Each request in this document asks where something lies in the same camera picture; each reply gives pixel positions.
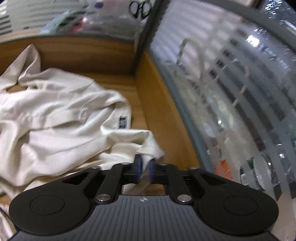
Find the cream white jacket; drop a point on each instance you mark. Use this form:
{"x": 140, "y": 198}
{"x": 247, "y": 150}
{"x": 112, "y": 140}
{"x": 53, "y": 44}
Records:
{"x": 60, "y": 133}

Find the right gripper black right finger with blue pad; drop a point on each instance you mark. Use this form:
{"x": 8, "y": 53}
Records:
{"x": 169, "y": 176}

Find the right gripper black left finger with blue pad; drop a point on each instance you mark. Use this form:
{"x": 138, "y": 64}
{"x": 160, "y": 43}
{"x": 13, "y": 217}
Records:
{"x": 119, "y": 175}

